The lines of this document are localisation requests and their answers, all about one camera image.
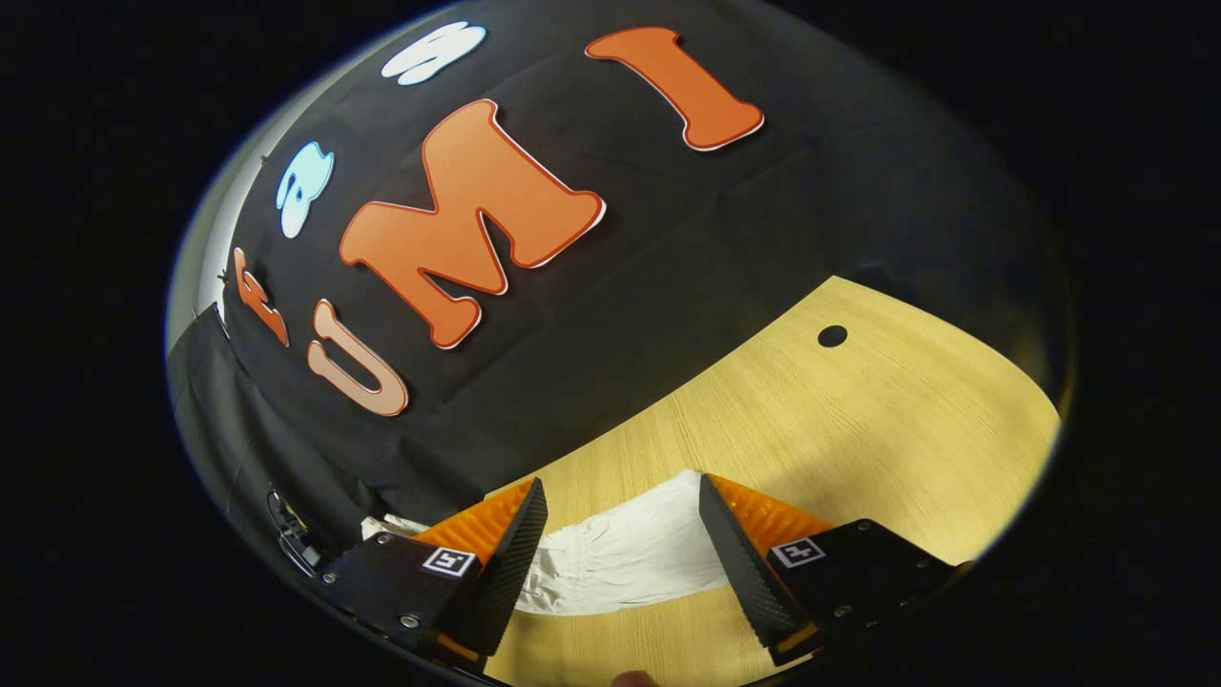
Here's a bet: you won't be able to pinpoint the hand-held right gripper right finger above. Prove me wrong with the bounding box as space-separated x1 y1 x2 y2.
697 473 961 668

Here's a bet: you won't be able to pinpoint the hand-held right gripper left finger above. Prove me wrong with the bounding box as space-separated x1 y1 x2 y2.
318 477 550 671

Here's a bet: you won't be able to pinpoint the white jeans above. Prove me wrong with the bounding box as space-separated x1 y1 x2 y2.
361 468 734 617

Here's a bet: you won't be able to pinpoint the black side curtain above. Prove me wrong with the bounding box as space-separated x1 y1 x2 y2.
167 305 402 583

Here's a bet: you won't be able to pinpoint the black backdrop cloth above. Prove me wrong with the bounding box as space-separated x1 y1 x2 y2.
215 0 1060 535

